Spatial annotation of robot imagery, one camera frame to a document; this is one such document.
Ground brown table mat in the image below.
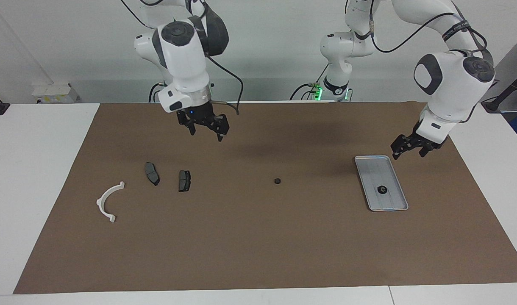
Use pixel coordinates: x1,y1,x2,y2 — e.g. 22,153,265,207
13,102,517,295

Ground rectangular dark brake pad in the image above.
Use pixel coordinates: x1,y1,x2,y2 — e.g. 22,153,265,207
178,170,192,193

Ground white power strip box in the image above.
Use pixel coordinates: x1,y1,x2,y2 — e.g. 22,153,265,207
32,83,79,104

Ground white curved plastic bracket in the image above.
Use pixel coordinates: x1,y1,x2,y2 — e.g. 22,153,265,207
96,181,126,224

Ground black base cables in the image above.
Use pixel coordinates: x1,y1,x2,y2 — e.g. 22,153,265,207
289,64,329,101
148,82,166,103

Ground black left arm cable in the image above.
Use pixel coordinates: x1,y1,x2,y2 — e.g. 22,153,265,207
345,0,496,123

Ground black left base cables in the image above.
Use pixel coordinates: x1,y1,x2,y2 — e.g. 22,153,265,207
289,64,329,101

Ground silver metal tray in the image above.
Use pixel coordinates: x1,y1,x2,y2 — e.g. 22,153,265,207
354,155,409,212

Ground curved dark brake pad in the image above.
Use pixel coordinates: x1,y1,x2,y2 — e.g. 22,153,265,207
144,162,161,187

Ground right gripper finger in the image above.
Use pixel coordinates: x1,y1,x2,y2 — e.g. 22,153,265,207
210,114,229,142
177,111,196,136

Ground black right base cables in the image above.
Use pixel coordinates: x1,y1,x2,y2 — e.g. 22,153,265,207
148,82,166,103

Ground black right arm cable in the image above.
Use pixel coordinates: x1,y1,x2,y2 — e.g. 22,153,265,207
121,0,244,116

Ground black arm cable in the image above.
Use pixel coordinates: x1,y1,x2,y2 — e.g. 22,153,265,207
345,0,496,123
121,0,244,116

